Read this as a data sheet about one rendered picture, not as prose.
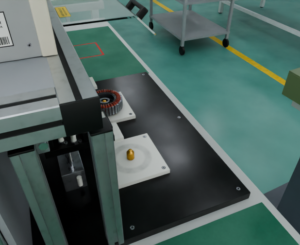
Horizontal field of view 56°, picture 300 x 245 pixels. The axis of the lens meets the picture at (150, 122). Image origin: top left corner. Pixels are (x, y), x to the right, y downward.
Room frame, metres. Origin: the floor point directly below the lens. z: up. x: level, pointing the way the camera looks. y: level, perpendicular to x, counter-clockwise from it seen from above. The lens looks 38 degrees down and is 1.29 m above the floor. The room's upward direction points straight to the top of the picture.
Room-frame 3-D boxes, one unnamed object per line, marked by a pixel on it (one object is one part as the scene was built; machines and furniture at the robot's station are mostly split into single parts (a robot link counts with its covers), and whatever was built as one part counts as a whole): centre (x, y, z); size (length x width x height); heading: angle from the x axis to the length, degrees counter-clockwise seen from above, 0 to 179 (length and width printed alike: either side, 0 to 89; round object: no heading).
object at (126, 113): (0.74, 0.14, 0.78); 0.15 x 0.15 x 0.01; 22
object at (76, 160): (0.46, 0.18, 0.80); 0.08 x 0.05 x 0.06; 22
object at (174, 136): (0.62, 0.11, 0.76); 0.64 x 0.47 x 0.02; 22
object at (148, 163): (0.51, 0.05, 0.78); 0.15 x 0.15 x 0.01; 22
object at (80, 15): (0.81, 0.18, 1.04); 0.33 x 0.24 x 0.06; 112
